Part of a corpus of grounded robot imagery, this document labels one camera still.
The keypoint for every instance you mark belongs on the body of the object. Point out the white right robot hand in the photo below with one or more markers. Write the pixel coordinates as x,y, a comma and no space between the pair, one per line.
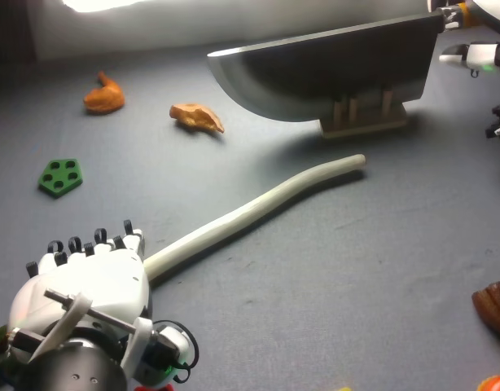
482,55

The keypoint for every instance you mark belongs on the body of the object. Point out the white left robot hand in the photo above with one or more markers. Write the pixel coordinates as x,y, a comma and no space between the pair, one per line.
103,281

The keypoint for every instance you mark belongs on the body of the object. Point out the large kitchen knife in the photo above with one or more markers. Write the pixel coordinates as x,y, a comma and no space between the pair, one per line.
335,61

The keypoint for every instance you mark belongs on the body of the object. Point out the long leek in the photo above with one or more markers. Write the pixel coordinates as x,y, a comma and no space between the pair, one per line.
250,207

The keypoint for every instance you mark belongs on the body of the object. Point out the green pentagon block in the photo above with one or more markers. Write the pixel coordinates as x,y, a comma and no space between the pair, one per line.
62,179

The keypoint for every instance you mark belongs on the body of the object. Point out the red pentagon block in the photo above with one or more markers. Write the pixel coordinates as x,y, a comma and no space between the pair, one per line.
152,388

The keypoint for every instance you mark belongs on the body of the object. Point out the beige wooden peg board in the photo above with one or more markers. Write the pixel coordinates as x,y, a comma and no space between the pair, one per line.
368,122

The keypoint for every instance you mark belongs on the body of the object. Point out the orange curved toy food piece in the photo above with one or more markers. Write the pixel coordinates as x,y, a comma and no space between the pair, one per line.
195,117

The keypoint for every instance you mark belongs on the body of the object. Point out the grey table cloth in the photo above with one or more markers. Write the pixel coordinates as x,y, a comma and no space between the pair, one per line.
356,264

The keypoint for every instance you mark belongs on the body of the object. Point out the brown toy food piece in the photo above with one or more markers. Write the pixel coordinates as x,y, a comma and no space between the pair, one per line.
494,309

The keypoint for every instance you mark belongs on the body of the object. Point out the orange toy tart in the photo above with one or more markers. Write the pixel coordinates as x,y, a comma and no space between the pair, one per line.
496,383

